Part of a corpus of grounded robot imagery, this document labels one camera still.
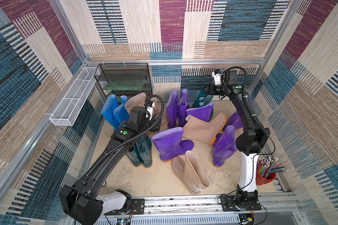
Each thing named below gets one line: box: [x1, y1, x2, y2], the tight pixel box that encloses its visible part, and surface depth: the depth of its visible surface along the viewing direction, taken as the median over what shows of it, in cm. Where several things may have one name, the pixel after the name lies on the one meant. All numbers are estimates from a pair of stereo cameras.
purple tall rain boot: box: [166, 90, 178, 129], surface depth 91 cm
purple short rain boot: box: [151, 127, 194, 163], surface depth 75 cm
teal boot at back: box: [191, 89, 214, 109], surface depth 89 cm
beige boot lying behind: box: [182, 112, 227, 145], surface depth 93 cm
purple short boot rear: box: [185, 102, 215, 122], surface depth 85 cm
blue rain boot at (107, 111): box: [100, 94, 120, 131], surface depth 85 cm
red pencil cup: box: [255, 155, 289, 186], surface depth 74 cm
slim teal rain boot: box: [126, 144, 143, 168], surface depth 70 cm
